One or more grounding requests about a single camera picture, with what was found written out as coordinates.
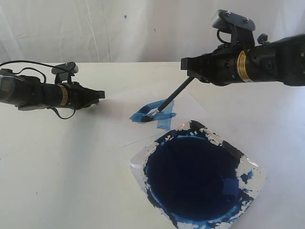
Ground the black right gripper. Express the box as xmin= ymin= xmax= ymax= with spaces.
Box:
xmin=180 ymin=45 xmax=249 ymax=86

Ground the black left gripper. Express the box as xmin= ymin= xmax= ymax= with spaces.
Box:
xmin=62 ymin=82 xmax=105 ymax=110

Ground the white paper sheet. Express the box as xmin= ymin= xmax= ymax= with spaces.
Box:
xmin=95 ymin=82 xmax=210 ymax=150

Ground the black paintbrush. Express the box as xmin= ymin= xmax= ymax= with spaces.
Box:
xmin=141 ymin=77 xmax=194 ymax=123

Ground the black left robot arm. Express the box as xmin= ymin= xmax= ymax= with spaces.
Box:
xmin=0 ymin=69 xmax=105 ymax=111

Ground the white backdrop cloth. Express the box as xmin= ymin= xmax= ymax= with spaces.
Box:
xmin=0 ymin=0 xmax=305 ymax=62

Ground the white square paint dish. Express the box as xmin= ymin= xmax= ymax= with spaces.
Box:
xmin=130 ymin=120 xmax=266 ymax=229

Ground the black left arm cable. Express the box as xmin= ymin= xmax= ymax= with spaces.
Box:
xmin=0 ymin=61 xmax=77 ymax=120

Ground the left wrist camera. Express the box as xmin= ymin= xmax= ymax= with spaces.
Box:
xmin=51 ymin=62 xmax=79 ymax=84

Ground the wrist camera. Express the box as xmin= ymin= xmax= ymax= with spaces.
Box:
xmin=212 ymin=10 xmax=256 ymax=49
xmin=51 ymin=62 xmax=79 ymax=84

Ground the black right camera cable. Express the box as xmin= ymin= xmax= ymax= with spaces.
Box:
xmin=215 ymin=28 xmax=233 ymax=46

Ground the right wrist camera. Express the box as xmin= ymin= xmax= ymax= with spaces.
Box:
xmin=212 ymin=10 xmax=256 ymax=49

